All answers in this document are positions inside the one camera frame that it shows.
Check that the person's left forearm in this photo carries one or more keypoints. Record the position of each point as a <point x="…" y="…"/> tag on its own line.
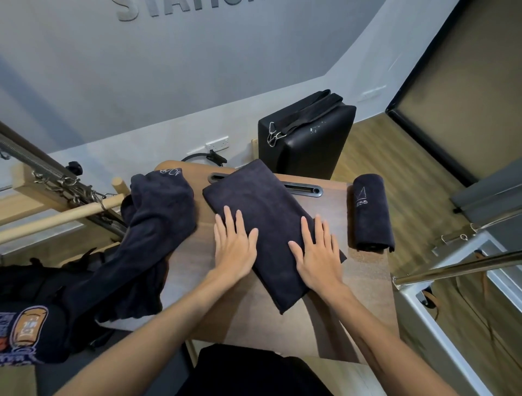
<point x="138" y="346"/>

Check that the person's right hand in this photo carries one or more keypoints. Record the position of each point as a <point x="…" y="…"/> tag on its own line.
<point x="320" y="265"/>

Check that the person's left hand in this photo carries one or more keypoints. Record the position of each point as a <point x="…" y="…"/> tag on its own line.
<point x="232" y="253"/>

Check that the black printed backpack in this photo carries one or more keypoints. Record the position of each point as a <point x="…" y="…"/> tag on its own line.
<point x="40" y="285"/>

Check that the brown blind with black frame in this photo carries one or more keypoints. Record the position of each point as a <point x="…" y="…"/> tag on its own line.
<point x="469" y="89"/>

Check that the wooden tower frame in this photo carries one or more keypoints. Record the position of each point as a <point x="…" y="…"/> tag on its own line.
<point x="20" y="204"/>

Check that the white wall socket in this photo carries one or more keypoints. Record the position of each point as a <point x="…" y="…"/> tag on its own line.
<point x="217" y="143"/>

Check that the chrome tower pole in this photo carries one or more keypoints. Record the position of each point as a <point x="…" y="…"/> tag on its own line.
<point x="28" y="157"/>

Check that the chrome frame pole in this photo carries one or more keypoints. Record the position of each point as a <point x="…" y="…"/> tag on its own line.
<point x="461" y="269"/>

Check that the brown wooden side table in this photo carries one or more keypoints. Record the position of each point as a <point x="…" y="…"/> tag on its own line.
<point x="367" y="277"/>

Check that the dark navy towel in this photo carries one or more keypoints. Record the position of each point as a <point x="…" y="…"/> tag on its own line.
<point x="371" y="216"/>
<point x="155" y="228"/>
<point x="265" y="204"/>

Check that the grey panel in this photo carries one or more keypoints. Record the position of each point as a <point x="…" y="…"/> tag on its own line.
<point x="489" y="191"/>

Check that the person's right forearm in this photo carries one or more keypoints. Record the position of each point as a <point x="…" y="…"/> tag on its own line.
<point x="387" y="351"/>

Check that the black padded box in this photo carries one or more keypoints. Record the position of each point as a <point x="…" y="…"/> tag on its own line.
<point x="318" y="151"/>

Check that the wooden roll bar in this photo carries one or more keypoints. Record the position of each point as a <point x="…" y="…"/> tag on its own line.
<point x="53" y="220"/>

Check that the silver metal frame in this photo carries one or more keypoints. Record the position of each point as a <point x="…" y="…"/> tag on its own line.
<point x="424" y="326"/>

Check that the grey wall letters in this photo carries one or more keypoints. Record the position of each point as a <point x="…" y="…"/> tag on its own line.
<point x="163" y="8"/>

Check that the person's black shorts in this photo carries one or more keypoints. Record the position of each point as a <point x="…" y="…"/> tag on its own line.
<point x="244" y="373"/>

